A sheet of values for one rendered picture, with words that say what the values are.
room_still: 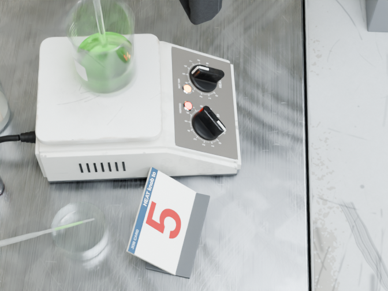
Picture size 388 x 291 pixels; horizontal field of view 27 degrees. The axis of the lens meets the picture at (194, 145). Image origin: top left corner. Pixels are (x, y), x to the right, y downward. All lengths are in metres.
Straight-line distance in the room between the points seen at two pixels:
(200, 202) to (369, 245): 0.17
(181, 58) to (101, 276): 0.23
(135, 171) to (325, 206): 0.20
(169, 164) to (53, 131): 0.12
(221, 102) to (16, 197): 0.23
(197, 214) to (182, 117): 0.10
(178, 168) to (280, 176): 0.11
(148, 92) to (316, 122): 0.20
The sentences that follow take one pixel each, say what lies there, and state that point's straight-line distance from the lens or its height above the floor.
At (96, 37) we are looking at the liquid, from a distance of 0.79.
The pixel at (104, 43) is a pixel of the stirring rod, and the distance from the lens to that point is 0.78.
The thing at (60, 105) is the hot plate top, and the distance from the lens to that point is 0.78.
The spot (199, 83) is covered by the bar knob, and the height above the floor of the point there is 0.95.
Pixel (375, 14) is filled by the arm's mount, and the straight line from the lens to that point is 0.93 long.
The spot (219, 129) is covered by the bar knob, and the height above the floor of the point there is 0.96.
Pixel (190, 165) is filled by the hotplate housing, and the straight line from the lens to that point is 0.80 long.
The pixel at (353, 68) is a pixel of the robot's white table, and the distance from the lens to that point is 0.92.
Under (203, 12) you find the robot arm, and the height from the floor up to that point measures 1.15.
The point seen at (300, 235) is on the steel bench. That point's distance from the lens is 0.82.
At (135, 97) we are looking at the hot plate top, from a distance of 0.78.
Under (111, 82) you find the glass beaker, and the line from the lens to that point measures 0.76.
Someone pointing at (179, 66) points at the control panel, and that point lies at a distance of 0.83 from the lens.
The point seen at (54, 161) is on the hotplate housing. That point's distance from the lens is 0.79.
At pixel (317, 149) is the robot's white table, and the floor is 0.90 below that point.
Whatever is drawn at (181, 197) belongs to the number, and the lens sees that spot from 0.81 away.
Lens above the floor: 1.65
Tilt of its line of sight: 62 degrees down
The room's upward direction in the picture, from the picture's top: straight up
